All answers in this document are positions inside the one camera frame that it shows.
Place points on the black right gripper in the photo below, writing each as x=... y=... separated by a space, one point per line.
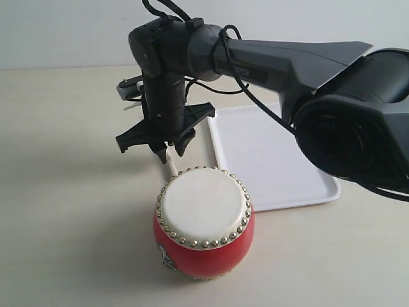
x=167 y=118

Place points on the white wooden drumstick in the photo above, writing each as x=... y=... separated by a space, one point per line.
x=169 y=169

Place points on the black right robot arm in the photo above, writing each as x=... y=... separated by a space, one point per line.
x=345 y=104

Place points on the red small drum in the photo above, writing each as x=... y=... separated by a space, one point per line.
x=203 y=223

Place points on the white plastic tray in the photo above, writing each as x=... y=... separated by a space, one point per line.
x=266 y=158

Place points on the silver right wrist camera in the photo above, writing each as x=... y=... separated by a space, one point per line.
x=129 y=89

